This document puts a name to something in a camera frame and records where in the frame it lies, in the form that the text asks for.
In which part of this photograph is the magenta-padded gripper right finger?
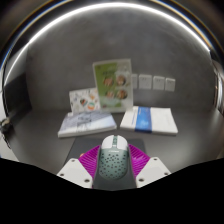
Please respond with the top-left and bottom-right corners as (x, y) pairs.
(127, 143), (172, 189)

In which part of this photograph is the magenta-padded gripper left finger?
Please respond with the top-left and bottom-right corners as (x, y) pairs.
(56, 144), (102, 189)

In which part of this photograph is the green and white computer mouse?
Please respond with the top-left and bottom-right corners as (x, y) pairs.
(96, 134), (130, 181)

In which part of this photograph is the grey book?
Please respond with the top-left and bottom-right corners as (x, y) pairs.
(57, 110), (118, 139)

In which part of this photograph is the white book with blue band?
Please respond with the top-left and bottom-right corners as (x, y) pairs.
(119, 105), (179, 137)

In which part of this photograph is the small illustrated white card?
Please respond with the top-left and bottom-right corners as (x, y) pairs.
(68, 87), (102, 114)

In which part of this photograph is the green upright poster stand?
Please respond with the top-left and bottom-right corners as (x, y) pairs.
(92, 58), (134, 113)

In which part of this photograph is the curved white light strip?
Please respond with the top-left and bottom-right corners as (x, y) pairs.
(3, 2), (212, 84)

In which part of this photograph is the white wall socket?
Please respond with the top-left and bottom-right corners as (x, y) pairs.
(152, 75), (166, 91)
(131, 73), (139, 90)
(164, 77), (177, 92)
(138, 73), (153, 90)

